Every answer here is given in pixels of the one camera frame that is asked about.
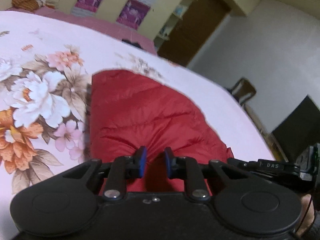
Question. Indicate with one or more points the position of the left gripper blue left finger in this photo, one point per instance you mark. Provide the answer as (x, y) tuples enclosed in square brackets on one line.
[(122, 169)]

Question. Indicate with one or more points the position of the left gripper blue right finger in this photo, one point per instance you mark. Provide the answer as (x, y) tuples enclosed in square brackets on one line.
[(189, 171)]

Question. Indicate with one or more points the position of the red down jacket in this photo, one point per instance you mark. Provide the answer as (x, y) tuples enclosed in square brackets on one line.
[(129, 110)]

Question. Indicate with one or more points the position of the right human hand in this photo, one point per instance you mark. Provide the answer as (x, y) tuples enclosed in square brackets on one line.
[(308, 216)]

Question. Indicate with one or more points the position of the black monitor screen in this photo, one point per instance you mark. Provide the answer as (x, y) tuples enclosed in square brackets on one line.
[(299, 130)]

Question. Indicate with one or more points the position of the wooden side table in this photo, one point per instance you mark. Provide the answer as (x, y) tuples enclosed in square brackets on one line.
[(268, 137)]

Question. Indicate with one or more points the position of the brown wooden chair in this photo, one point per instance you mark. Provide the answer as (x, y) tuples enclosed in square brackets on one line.
[(242, 91)]

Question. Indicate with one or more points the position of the black garment on bed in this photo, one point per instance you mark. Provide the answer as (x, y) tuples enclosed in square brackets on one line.
[(135, 44)]

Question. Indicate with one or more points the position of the floral white bed sheet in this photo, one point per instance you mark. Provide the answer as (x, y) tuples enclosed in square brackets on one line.
[(46, 84)]

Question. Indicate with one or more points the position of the pink checked bedspread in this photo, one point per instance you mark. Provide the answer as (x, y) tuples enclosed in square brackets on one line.
[(111, 29)]

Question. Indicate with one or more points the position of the lower right purple poster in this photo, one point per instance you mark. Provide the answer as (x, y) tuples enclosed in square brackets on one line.
[(132, 14)]

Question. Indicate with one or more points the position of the brown wooden door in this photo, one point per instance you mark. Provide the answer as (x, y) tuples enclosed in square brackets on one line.
[(193, 30)]

